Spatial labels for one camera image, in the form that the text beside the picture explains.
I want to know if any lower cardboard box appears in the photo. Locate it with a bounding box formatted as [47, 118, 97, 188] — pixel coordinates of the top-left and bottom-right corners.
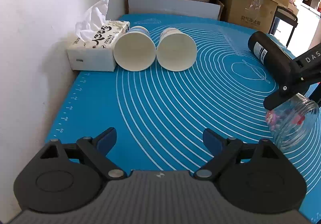
[220, 0, 289, 33]

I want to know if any white flat board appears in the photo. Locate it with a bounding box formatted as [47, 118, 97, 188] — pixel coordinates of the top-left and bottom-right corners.
[128, 0, 224, 20]

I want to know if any black thermos bottle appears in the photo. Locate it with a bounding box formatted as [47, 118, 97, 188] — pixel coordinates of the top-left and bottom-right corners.
[248, 31, 293, 88]

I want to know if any clear glass jar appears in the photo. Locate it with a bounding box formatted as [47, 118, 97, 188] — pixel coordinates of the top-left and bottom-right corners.
[265, 93, 319, 152]

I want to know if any black metal trolley rack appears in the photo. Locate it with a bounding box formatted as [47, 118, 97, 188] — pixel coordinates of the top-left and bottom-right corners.
[268, 6, 298, 47]

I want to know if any white paper cup left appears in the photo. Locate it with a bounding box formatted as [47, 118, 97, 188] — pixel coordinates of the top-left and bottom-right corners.
[113, 26, 156, 72]

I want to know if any white tissue box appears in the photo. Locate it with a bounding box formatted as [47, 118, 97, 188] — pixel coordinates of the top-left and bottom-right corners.
[66, 0, 130, 72]

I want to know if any white paper cup right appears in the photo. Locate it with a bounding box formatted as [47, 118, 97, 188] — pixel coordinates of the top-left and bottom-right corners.
[157, 27, 197, 72]

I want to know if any blue silicone baking mat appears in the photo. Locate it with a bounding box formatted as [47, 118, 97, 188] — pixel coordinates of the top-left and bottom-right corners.
[45, 13, 321, 222]

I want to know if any white paper cup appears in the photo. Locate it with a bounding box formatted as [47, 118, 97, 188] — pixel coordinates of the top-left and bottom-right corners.
[157, 27, 197, 72]
[113, 26, 156, 72]

